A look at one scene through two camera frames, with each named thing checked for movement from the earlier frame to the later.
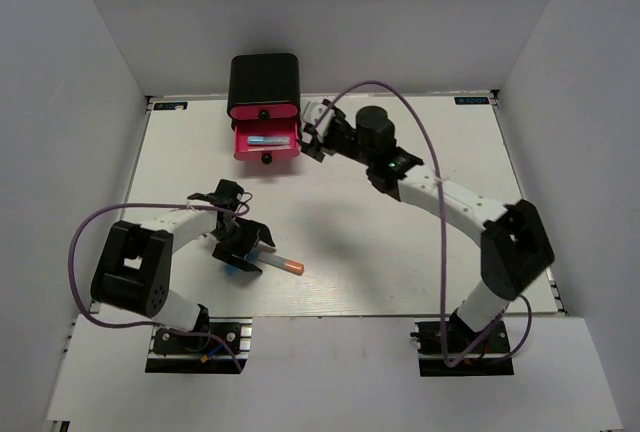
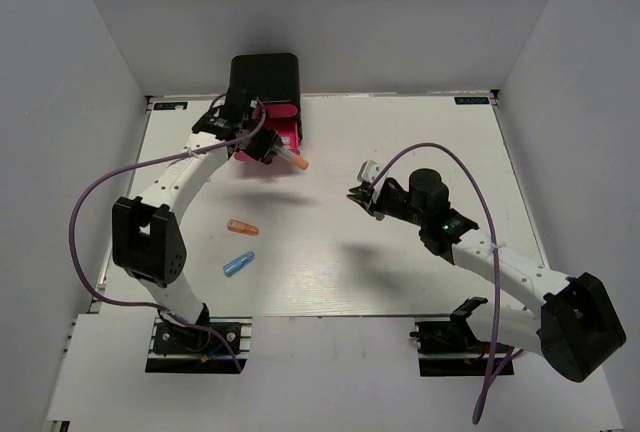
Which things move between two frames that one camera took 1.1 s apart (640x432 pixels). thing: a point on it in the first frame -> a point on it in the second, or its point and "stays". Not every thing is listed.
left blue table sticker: x=162 y=106 stays
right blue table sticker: x=471 y=100 stays
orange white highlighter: x=290 y=265 -> x=290 y=158
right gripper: x=315 y=149 -> x=366 y=200
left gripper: x=254 y=231 -> x=263 y=150
